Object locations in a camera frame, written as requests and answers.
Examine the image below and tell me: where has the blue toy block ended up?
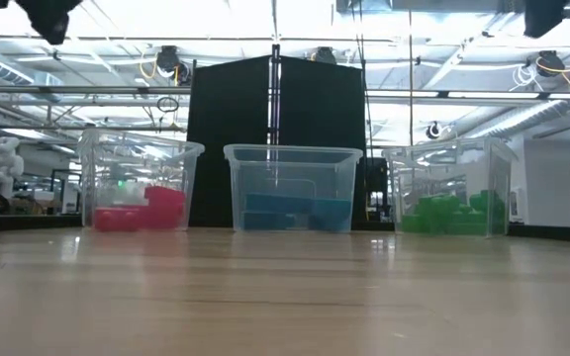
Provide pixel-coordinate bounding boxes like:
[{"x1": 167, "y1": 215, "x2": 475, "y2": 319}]
[{"x1": 309, "y1": 197, "x2": 353, "y2": 233}]

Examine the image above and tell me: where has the white robot figure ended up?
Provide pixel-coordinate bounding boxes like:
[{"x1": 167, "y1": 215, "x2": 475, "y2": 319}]
[{"x1": 0, "y1": 136, "x2": 25, "y2": 199}]

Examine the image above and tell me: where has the clear plastic bin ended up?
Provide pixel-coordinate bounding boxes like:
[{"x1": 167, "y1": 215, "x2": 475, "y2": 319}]
[
  {"x1": 382, "y1": 136, "x2": 519, "y2": 238},
  {"x1": 223, "y1": 144, "x2": 364, "y2": 233},
  {"x1": 77, "y1": 129, "x2": 206, "y2": 232}
]

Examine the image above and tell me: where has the thin vertical pole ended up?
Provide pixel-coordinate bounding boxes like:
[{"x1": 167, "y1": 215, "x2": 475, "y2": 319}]
[{"x1": 407, "y1": 0, "x2": 414, "y2": 147}]

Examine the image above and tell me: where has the black backdrop panel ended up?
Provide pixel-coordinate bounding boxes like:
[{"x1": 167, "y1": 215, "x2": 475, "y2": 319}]
[
  {"x1": 278, "y1": 54, "x2": 368, "y2": 223},
  {"x1": 186, "y1": 54, "x2": 272, "y2": 228}
]

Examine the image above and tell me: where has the black box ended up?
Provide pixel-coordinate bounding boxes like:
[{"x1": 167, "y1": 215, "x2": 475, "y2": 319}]
[{"x1": 363, "y1": 156, "x2": 390, "y2": 223}]

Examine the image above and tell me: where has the black backdrop stand pole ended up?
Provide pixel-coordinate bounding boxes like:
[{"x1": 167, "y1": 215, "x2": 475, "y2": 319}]
[{"x1": 270, "y1": 44, "x2": 281, "y2": 147}]

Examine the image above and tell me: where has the silver ventilation duct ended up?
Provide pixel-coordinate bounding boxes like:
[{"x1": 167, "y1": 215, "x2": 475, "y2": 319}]
[{"x1": 462, "y1": 98, "x2": 570, "y2": 142}]

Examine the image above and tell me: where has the black hanging cable loop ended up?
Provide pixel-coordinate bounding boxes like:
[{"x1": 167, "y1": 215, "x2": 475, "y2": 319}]
[{"x1": 155, "y1": 96, "x2": 181, "y2": 114}]

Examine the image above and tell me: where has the black metal frame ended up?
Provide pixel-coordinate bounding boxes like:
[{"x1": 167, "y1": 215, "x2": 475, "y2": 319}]
[{"x1": 50, "y1": 168, "x2": 82, "y2": 215}]

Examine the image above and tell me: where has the grey horizontal ceiling rail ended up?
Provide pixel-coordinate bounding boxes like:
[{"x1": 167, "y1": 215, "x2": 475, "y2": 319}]
[{"x1": 0, "y1": 83, "x2": 570, "y2": 108}]

